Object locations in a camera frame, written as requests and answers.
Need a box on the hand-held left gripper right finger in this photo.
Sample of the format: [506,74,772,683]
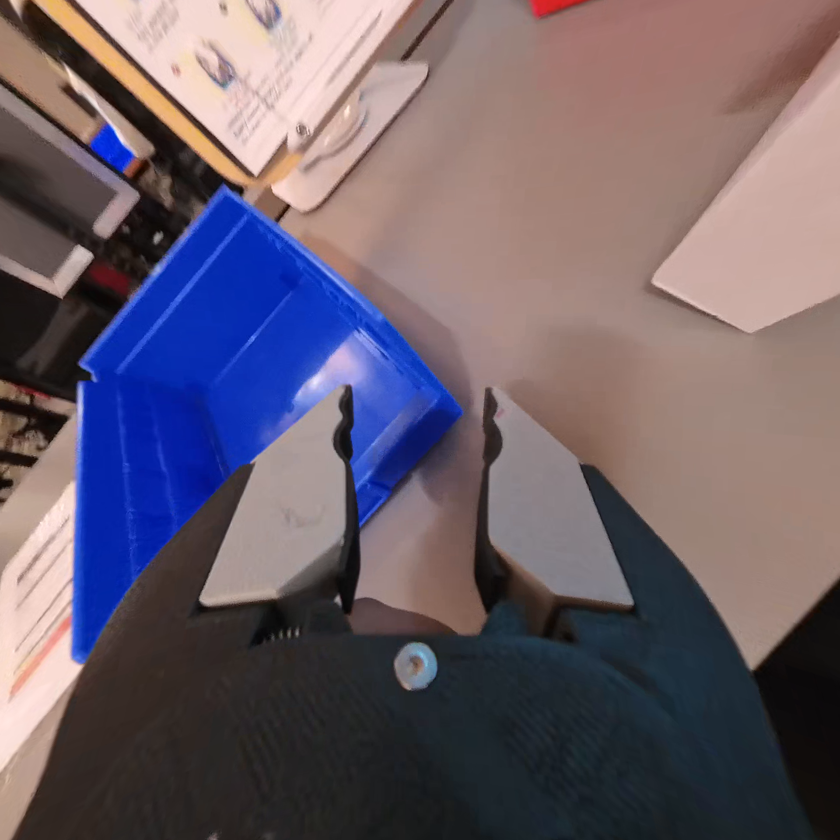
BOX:
[476,387,634,618]

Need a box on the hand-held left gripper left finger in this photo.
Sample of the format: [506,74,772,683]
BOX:
[199,384,361,614]

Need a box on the blue plastic bin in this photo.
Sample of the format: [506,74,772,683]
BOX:
[72,185,463,662]

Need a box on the white cardboard box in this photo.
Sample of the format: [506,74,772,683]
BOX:
[651,39,840,333]

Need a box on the printed paper sheet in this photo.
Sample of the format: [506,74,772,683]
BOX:
[0,482,76,772]

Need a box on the wooden sign board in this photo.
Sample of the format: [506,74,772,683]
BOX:
[29,0,454,189]

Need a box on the small blue bin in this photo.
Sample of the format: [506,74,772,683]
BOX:
[88,125,139,173]

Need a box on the grey equipment case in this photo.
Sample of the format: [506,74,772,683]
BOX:
[0,85,140,299]

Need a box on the white sign stand base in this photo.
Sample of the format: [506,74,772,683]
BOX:
[272,62,431,214]

